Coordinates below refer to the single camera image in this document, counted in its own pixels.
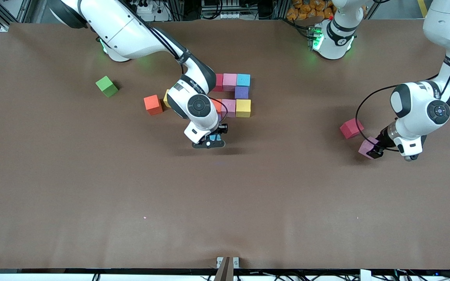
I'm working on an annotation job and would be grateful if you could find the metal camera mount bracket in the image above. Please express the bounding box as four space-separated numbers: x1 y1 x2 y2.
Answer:
214 256 240 281

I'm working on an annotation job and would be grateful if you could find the pink foam cube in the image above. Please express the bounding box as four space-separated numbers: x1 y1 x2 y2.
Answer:
358 137 380 160
223 73 238 92
221 99 236 118

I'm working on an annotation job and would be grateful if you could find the brown paper table cover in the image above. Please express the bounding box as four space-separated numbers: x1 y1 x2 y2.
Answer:
0 19 450 270

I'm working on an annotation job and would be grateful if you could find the orange mesh bag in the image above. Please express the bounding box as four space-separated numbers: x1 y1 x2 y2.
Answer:
286 0 337 21

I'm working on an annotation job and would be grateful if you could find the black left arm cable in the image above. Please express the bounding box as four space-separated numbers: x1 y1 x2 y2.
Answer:
355 39 450 153

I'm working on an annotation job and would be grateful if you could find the grey electronics box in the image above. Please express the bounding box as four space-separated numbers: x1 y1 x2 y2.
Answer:
201 0 241 19

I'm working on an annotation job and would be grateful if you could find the green foam cube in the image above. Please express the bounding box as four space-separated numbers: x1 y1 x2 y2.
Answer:
95 76 119 98

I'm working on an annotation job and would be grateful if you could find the white power strip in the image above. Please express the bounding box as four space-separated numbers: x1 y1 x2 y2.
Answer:
131 0 159 14

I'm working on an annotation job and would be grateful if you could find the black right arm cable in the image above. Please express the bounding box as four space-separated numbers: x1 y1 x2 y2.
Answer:
120 0 229 118

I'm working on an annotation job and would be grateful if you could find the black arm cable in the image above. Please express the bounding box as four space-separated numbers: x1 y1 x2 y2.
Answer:
120 0 229 118
355 39 450 153

